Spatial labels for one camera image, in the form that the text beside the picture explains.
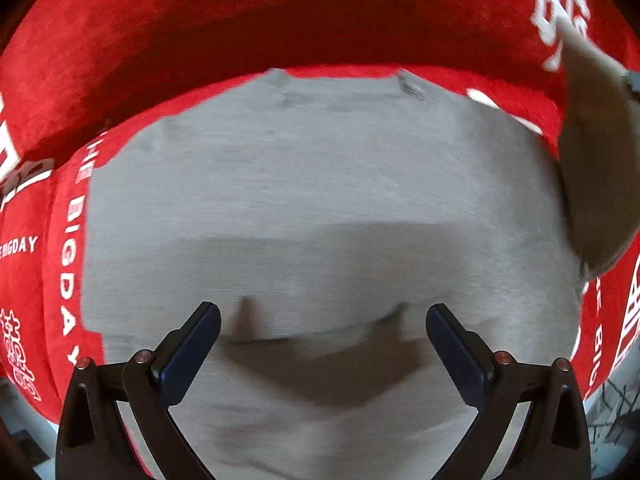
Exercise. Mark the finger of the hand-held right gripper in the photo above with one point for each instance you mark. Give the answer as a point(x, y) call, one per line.
point(633, 87)

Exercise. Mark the grey fleece garment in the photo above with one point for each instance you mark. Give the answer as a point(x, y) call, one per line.
point(310, 195)

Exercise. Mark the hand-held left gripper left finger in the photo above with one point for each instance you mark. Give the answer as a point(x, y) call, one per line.
point(192, 347)

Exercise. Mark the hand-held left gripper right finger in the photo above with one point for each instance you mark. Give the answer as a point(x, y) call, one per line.
point(452, 350)

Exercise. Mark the red printed sofa cover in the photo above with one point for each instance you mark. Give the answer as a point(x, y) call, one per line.
point(250, 10)

